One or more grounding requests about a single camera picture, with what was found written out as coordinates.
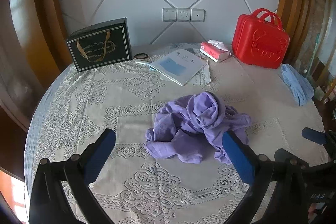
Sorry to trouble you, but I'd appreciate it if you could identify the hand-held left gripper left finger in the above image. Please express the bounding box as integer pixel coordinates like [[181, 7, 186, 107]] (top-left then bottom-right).
[[29, 128, 116, 224]]

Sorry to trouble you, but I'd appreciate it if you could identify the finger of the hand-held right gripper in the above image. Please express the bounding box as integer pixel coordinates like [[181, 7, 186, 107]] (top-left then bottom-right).
[[274, 148, 336, 174], [301, 127, 336, 146]]

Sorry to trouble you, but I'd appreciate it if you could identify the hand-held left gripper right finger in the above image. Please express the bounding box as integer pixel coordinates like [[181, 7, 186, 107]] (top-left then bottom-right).
[[222, 131, 307, 224]]

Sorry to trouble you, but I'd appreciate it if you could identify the purple garment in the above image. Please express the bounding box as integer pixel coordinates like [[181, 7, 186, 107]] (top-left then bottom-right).
[[145, 91, 252, 165]]

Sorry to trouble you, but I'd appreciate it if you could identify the white lace tablecloth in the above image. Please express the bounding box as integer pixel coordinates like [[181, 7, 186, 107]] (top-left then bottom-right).
[[24, 43, 332, 224]]

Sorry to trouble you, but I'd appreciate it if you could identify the light blue cloth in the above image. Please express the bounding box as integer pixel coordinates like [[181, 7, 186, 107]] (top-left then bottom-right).
[[279, 63, 314, 107]]

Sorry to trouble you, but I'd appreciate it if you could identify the printed paper sheet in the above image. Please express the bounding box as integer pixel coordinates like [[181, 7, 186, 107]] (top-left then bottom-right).
[[188, 60, 212, 84]]

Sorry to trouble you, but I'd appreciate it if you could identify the light blue paper sheet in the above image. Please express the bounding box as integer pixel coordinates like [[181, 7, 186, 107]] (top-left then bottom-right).
[[135, 59, 181, 86]]

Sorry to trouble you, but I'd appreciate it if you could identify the red and white tissue pack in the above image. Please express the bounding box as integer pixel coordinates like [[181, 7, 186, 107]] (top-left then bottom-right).
[[200, 40, 231, 63]]

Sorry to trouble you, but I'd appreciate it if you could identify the white booklet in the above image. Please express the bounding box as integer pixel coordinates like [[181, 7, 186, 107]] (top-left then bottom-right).
[[149, 49, 209, 86]]

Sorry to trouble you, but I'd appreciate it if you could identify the red small suitcase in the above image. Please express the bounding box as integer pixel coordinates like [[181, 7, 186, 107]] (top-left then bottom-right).
[[231, 8, 290, 69]]

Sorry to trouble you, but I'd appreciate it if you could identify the white antenna socket plate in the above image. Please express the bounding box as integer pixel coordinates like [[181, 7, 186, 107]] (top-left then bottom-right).
[[190, 8, 206, 22]]

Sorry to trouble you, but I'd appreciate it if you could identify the white power socket plate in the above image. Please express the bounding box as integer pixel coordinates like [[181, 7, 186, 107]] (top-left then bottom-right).
[[176, 8, 191, 22]]

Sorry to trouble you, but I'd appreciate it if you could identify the white wall switch plate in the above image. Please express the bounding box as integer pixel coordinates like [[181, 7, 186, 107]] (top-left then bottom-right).
[[162, 7, 177, 22]]

